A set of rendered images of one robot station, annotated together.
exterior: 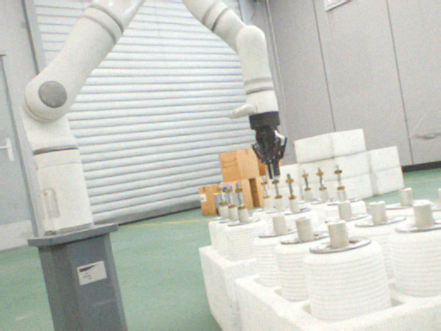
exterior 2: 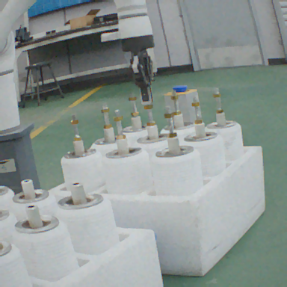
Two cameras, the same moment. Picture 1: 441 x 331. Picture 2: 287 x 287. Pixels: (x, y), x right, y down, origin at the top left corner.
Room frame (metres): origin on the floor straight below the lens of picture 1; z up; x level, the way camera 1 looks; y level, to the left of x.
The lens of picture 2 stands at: (0.48, -0.90, 0.48)
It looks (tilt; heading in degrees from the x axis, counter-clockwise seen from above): 11 degrees down; 48
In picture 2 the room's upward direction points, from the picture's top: 9 degrees counter-clockwise
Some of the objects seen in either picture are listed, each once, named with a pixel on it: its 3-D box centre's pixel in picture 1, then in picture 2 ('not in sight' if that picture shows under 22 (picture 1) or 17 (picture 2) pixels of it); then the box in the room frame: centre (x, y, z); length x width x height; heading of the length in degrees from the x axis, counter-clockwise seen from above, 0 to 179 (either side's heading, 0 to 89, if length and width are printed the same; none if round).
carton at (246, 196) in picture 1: (232, 196); not in sight; (5.23, 0.39, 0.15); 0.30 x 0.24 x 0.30; 40
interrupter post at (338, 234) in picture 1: (338, 235); not in sight; (0.63, -0.07, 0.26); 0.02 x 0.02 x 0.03
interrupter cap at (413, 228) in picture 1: (425, 226); not in sight; (0.66, -0.18, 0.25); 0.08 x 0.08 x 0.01
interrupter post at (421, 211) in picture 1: (423, 216); not in sight; (0.66, -0.18, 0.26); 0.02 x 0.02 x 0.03
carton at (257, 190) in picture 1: (257, 191); not in sight; (5.45, 0.14, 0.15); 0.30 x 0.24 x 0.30; 42
